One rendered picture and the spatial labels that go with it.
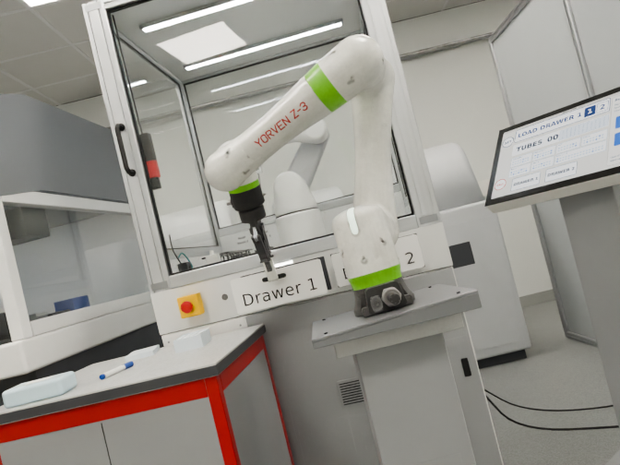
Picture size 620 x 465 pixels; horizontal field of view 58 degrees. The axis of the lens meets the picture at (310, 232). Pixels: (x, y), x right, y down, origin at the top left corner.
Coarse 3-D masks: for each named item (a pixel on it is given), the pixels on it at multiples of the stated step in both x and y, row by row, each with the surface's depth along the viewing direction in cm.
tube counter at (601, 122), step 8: (592, 120) 159; (600, 120) 157; (608, 120) 155; (568, 128) 164; (576, 128) 162; (584, 128) 160; (592, 128) 157; (552, 136) 168; (560, 136) 165; (568, 136) 163
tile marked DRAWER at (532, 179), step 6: (528, 174) 167; (534, 174) 165; (540, 174) 163; (516, 180) 170; (522, 180) 168; (528, 180) 166; (534, 180) 164; (516, 186) 168; (522, 186) 166; (528, 186) 165
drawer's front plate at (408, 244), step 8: (400, 240) 181; (408, 240) 181; (416, 240) 180; (400, 248) 181; (408, 248) 181; (416, 248) 180; (336, 256) 183; (400, 256) 181; (408, 256) 181; (416, 256) 180; (336, 264) 183; (400, 264) 181; (408, 264) 181; (416, 264) 180; (336, 272) 183; (344, 280) 183
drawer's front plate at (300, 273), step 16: (288, 272) 172; (304, 272) 171; (320, 272) 171; (240, 288) 173; (256, 288) 173; (272, 288) 172; (288, 288) 172; (304, 288) 171; (320, 288) 171; (240, 304) 173; (256, 304) 173; (272, 304) 172
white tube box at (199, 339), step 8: (208, 328) 174; (184, 336) 172; (192, 336) 163; (200, 336) 163; (208, 336) 171; (176, 344) 163; (184, 344) 163; (192, 344) 163; (200, 344) 163; (176, 352) 163
